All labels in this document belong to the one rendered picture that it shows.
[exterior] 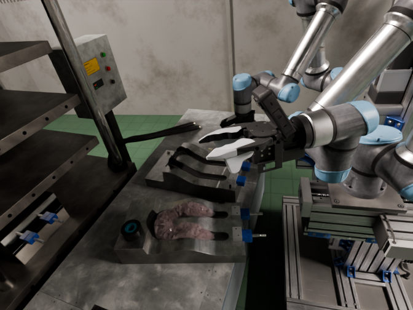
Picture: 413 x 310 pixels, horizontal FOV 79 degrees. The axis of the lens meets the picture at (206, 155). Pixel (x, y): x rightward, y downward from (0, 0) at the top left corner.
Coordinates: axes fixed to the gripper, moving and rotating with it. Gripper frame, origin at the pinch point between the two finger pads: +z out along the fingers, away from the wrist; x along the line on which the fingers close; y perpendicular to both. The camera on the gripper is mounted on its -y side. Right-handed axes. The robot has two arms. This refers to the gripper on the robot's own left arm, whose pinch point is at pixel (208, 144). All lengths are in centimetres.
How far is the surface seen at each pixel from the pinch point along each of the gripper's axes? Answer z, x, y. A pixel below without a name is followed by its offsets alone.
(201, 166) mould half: -5, 69, 48
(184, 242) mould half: 11, 27, 53
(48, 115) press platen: 57, 77, 8
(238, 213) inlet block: -14, 34, 53
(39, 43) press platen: 51, 86, -20
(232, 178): -17, 51, 47
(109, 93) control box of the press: 36, 119, 13
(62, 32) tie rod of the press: 40, 86, -23
